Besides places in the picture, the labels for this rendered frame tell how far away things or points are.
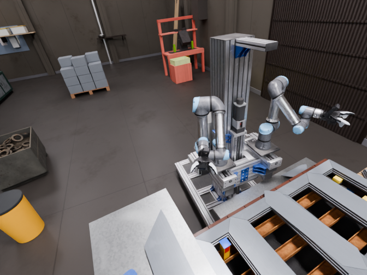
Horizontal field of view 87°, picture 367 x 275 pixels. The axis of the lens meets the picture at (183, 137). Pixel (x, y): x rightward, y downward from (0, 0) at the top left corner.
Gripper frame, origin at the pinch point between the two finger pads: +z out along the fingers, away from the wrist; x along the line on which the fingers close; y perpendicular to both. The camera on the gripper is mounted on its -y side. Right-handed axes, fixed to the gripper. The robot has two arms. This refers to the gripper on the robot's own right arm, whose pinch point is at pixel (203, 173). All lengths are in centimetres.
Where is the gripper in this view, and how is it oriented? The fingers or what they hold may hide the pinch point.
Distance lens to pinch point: 113.9
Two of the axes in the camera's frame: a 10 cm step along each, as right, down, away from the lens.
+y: -0.4, 8.2, 5.8
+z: -0.8, 5.7, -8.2
